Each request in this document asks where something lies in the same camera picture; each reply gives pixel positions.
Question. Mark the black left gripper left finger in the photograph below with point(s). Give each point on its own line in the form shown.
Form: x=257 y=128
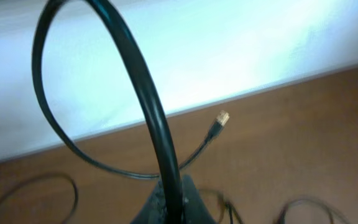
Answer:
x=154 y=211

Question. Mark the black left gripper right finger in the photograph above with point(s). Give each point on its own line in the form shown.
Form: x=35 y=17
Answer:
x=194 y=209

